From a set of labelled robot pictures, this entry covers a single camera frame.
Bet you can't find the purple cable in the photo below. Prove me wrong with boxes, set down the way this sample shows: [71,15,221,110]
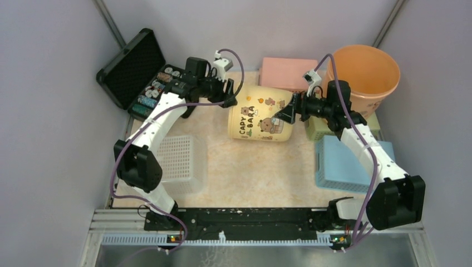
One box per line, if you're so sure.
[313,53,379,253]
[109,48,245,253]

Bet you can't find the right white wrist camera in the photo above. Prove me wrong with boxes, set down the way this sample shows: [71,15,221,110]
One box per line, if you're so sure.
[303,69,322,97]

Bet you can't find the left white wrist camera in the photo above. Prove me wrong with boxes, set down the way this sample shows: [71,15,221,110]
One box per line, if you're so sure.
[213,50,234,82]

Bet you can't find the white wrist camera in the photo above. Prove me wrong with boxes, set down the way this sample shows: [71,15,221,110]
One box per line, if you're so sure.
[213,50,234,82]
[303,69,322,97]

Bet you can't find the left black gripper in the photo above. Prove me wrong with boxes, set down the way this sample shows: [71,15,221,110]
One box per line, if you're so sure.
[196,70,237,108]

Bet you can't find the pink plastic basket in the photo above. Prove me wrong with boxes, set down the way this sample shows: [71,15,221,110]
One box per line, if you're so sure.
[259,57,318,92]

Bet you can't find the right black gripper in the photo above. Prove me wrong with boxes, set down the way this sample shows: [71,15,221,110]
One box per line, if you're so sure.
[274,87,333,125]

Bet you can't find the black case with parts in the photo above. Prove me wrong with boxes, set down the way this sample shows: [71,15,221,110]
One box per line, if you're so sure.
[96,28,200,122]

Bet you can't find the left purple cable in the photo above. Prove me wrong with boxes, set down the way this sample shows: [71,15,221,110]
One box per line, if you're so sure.
[109,48,245,253]

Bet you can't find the orange capybara bucket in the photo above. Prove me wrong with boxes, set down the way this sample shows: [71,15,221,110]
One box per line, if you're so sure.
[321,44,401,119]

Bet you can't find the white slotted cable duct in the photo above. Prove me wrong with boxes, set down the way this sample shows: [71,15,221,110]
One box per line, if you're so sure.
[101,233,333,247]

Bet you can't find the white perforated plastic basket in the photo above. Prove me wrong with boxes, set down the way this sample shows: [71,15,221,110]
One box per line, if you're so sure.
[121,134,208,195]

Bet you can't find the yellow capybara bucket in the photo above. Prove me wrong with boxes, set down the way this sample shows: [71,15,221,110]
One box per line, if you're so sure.
[228,85,293,142]

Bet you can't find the blue plastic basket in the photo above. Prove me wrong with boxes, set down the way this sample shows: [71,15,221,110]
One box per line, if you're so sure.
[314,134,396,195]

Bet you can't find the green plastic basket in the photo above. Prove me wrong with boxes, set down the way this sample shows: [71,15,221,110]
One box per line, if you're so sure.
[304,113,381,142]

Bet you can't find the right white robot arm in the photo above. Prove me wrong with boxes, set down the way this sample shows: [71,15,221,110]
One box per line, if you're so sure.
[275,80,426,230]

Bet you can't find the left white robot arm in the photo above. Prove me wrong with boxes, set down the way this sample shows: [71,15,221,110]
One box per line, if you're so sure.
[111,53,237,230]

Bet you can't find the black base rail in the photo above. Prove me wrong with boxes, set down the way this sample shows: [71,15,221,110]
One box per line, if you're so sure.
[144,207,355,241]

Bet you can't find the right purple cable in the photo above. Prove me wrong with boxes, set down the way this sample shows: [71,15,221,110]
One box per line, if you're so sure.
[313,53,379,253]

